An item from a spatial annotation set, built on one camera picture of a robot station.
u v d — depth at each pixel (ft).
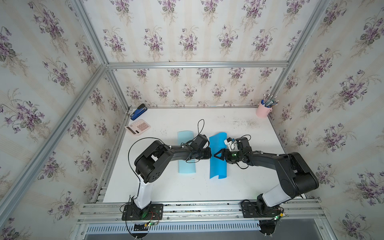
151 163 1.66
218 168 2.73
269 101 3.60
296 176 1.50
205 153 2.72
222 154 2.69
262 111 3.56
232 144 2.74
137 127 3.43
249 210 2.40
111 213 2.43
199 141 2.49
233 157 2.62
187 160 2.26
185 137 3.31
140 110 3.76
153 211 2.39
